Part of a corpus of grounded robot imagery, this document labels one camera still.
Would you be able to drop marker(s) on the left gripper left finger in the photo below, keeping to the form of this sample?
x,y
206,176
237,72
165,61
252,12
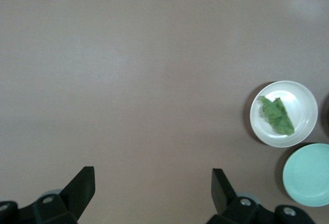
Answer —
x,y
77,195

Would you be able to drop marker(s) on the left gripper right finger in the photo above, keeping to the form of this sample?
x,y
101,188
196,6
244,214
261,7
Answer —
x,y
226,203

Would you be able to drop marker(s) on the green lettuce leaf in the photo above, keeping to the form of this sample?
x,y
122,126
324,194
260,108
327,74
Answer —
x,y
277,116

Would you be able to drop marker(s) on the green round plate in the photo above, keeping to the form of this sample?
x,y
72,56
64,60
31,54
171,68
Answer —
x,y
308,175

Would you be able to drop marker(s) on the beige round plate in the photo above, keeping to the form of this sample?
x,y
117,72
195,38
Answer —
x,y
303,111

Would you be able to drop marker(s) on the brown table cover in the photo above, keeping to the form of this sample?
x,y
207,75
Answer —
x,y
128,80

